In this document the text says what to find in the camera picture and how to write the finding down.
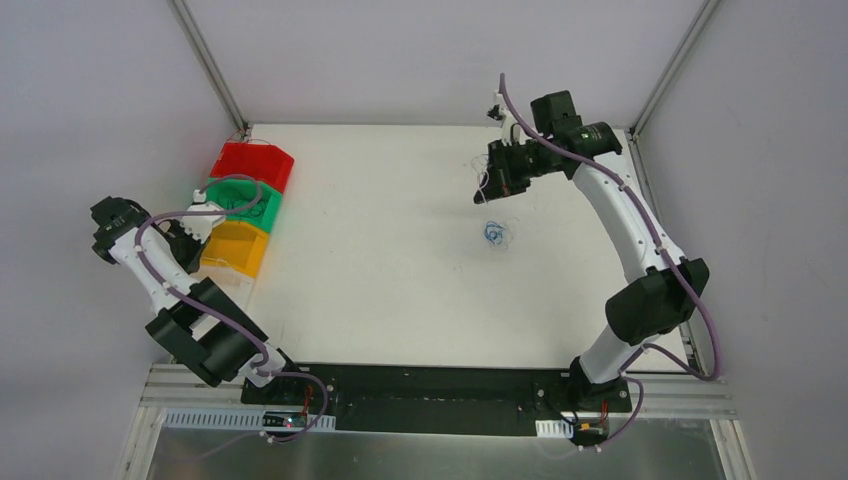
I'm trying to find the dark purple wire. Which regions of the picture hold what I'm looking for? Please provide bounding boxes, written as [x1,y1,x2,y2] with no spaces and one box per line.
[219,185,266,217]

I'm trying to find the aluminium frame rail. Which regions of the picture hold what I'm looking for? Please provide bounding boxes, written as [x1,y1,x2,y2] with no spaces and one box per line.
[140,363,737,420]

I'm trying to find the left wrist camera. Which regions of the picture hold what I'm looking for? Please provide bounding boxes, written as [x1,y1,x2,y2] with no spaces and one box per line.
[177,189,227,244]

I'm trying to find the white plastic bin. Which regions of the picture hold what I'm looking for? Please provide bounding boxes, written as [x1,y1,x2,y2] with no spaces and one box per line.
[194,265,256,310]

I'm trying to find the white wire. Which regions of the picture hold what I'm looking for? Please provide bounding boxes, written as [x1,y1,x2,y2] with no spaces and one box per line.
[468,153,495,203]

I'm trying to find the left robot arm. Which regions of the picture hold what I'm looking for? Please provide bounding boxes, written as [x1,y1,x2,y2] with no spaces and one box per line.
[91,192,305,405]

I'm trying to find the yellow plastic bin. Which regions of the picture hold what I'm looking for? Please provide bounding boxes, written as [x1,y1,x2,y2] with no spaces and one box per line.
[200,220,270,278]

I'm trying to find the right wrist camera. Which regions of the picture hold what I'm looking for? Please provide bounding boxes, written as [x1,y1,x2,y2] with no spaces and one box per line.
[486,104,524,146]

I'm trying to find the green plastic bin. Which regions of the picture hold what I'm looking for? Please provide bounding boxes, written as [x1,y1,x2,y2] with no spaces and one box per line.
[206,177,283,233]

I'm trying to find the red plastic bin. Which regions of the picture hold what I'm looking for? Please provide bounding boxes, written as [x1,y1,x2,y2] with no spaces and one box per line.
[209,142,295,194]

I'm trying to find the blue wire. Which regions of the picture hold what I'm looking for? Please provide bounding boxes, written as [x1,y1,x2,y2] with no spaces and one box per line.
[482,220,514,250]

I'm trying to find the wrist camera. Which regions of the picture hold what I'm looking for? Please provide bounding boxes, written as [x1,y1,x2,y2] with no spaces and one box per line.
[177,189,227,244]
[486,104,524,146]

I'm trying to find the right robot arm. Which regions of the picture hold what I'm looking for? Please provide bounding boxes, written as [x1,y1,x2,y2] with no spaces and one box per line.
[473,89,709,410]

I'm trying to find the white cable duct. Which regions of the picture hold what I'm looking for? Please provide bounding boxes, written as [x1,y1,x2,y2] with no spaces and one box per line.
[163,408,315,433]

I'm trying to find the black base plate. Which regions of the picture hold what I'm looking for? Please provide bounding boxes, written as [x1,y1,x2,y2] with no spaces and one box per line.
[241,363,632,436]

